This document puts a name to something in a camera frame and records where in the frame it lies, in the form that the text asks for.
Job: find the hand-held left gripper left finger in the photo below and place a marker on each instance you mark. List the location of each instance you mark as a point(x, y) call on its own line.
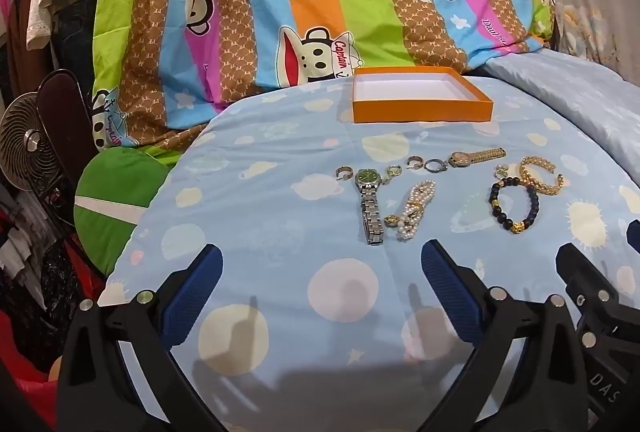
point(195, 283)

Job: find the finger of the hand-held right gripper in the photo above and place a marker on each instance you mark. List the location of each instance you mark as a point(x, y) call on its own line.
point(585, 277)
point(635, 237)

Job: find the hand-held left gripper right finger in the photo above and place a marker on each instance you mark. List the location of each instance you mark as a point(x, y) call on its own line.
point(450, 287)

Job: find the silver watch green face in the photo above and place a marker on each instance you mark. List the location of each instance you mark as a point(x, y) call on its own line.
point(370, 212)

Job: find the gold watch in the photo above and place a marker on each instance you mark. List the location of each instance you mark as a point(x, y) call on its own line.
point(475, 157)

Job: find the orange shallow box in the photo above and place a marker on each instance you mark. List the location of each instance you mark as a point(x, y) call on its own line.
point(420, 111)

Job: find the blue planet print sheet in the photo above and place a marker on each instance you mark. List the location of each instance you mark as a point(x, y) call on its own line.
point(280, 212)

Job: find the green round cushion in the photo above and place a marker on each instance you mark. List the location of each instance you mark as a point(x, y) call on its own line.
point(115, 192)

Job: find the plain light blue quilt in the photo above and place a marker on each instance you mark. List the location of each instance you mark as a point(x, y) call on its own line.
point(575, 92)

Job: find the red cloth bag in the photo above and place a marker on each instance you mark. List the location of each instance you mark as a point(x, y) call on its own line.
point(30, 387)

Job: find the dark brown oval board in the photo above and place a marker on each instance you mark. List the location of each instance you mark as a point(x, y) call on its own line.
point(65, 122)

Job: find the small round desk fan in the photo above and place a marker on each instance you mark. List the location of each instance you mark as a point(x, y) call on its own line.
point(27, 142)

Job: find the dark denim garment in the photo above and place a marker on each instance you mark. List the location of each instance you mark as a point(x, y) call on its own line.
point(77, 37)

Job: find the brown hanging garment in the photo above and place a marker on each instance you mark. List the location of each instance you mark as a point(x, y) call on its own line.
point(27, 47)

